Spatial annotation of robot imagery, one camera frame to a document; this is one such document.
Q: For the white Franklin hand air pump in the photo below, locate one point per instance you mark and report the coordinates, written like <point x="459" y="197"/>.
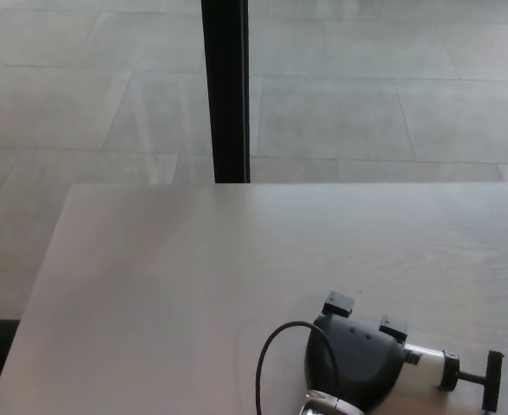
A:
<point x="429" y="361"/>

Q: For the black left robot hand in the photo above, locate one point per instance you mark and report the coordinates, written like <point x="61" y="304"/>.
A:
<point x="357" y="359"/>

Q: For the black vertical metal post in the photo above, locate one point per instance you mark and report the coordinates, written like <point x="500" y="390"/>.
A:
<point x="226" y="91"/>

